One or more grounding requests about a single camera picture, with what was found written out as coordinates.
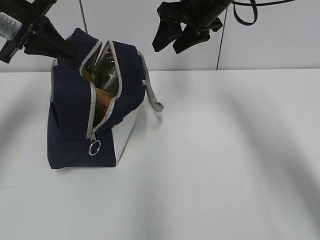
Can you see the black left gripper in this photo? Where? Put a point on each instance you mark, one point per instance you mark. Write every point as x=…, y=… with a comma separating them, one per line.
x=24, y=25

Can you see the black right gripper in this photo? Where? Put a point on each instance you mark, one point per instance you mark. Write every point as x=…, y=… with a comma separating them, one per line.
x=199, y=16

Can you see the yellow banana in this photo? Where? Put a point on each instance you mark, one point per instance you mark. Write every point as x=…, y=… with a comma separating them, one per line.
x=87, y=74

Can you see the navy blue lunch bag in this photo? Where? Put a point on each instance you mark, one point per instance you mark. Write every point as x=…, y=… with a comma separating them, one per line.
x=74, y=139

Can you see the brown bread roll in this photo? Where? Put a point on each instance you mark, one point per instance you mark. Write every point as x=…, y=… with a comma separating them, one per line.
x=103, y=101

